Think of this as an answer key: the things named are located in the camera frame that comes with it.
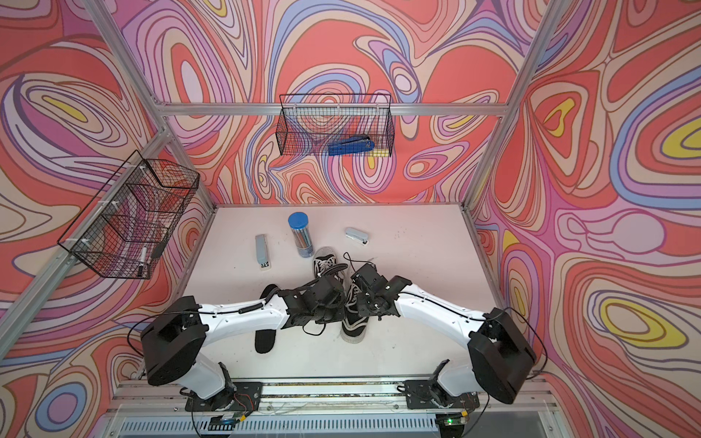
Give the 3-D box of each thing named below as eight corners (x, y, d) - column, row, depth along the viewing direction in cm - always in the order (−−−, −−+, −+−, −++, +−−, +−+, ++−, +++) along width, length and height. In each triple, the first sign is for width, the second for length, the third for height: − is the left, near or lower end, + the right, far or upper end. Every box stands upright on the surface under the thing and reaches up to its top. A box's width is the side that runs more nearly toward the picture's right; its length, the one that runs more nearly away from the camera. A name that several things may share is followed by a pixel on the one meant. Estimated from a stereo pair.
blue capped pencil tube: (296, 259, 104) (286, 226, 89) (298, 246, 108) (290, 212, 93) (313, 259, 104) (306, 226, 89) (314, 246, 108) (308, 212, 93)
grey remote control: (261, 271, 101) (257, 263, 97) (258, 238, 111) (254, 229, 107) (270, 269, 101) (267, 261, 97) (266, 236, 112) (263, 227, 108)
